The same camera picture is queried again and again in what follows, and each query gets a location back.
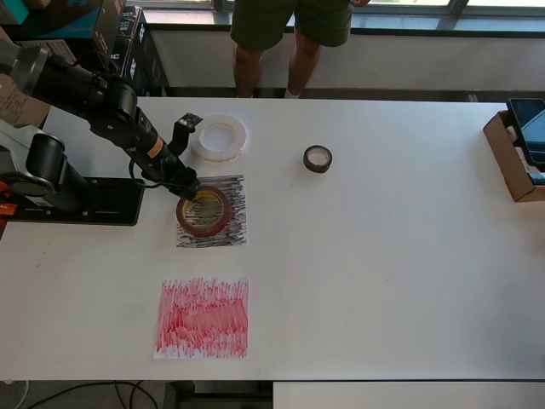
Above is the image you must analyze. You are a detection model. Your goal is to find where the red scribbled paper sheet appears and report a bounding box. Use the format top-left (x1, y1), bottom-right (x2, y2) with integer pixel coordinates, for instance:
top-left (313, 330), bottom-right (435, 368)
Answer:
top-left (152, 276), bottom-right (250, 360)

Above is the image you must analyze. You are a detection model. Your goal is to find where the white board panel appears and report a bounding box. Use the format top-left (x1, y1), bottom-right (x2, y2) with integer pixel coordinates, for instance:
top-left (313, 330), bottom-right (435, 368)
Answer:
top-left (272, 381), bottom-right (545, 409)

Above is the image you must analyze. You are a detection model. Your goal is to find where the small open cardboard box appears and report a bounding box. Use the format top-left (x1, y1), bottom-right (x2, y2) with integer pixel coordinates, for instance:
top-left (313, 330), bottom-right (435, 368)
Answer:
top-left (483, 110), bottom-right (545, 204)

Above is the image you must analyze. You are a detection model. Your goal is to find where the black table leg frame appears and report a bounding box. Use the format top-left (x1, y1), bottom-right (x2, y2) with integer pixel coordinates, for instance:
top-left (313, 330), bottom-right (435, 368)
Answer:
top-left (163, 380), bottom-right (273, 409)

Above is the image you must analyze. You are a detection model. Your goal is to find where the black floor cable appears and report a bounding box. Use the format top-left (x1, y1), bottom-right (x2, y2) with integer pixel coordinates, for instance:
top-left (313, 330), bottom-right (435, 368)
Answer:
top-left (25, 380), bottom-right (168, 409)

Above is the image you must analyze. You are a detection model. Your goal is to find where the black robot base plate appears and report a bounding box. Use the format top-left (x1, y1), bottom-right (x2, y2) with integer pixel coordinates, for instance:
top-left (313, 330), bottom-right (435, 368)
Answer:
top-left (8, 177), bottom-right (146, 228)

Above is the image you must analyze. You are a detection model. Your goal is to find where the black carton white print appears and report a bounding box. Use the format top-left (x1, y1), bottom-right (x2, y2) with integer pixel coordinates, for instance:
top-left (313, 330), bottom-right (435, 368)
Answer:
top-left (106, 4), bottom-right (145, 91)
top-left (127, 19), bottom-right (172, 98)

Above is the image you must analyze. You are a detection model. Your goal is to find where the white tape roll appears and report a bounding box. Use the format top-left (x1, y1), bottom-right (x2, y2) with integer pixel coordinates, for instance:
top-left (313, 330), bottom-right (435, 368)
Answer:
top-left (189, 113), bottom-right (249, 164)

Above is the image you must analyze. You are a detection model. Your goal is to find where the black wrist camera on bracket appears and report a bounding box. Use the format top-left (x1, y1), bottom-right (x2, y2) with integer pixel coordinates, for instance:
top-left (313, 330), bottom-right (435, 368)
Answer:
top-left (169, 112), bottom-right (204, 159)

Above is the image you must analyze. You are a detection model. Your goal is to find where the teal carton box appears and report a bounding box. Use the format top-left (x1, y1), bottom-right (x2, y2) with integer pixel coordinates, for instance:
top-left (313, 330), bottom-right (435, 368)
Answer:
top-left (0, 0), bottom-right (106, 40)

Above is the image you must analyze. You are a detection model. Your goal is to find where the person in olive shorts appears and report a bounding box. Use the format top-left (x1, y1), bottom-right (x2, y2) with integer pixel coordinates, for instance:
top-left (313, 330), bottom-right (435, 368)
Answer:
top-left (229, 0), bottom-right (354, 100)

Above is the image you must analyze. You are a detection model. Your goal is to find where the red tape roll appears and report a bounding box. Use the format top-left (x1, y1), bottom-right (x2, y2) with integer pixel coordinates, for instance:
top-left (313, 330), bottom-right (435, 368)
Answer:
top-left (175, 185), bottom-right (234, 238)

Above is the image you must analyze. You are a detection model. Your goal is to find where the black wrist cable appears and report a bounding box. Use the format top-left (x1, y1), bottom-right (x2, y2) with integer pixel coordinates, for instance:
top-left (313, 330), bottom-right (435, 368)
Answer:
top-left (127, 155), bottom-right (171, 191)

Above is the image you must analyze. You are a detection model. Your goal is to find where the orange clamp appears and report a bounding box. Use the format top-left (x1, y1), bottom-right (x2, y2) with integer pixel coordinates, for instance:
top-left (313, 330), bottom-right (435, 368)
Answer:
top-left (0, 178), bottom-right (19, 217)

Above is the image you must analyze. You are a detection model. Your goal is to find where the dark metal window frame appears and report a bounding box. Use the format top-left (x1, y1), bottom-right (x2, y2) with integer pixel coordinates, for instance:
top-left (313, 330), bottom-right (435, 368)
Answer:
top-left (144, 0), bottom-right (545, 42)

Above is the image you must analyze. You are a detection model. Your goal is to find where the white floor cable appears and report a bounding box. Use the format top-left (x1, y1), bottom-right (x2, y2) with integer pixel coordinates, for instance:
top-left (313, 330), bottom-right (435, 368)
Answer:
top-left (0, 378), bottom-right (31, 406)

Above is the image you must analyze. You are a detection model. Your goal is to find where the black tape roll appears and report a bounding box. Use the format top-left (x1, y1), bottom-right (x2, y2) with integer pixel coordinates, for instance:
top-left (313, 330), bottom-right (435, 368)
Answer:
top-left (302, 144), bottom-right (334, 175)

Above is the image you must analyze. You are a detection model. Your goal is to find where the blank white paper sheet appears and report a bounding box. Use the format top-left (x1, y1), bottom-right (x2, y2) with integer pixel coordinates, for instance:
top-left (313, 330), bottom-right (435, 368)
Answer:
top-left (181, 106), bottom-right (256, 155)

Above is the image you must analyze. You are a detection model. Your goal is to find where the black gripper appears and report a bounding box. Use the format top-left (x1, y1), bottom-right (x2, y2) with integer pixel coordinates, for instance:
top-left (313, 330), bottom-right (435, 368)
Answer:
top-left (160, 152), bottom-right (202, 203)

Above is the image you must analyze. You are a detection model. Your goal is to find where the black scribbled paper sheet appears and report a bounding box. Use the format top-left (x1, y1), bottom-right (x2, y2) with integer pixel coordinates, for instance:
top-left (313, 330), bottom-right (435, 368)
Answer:
top-left (175, 173), bottom-right (249, 250)

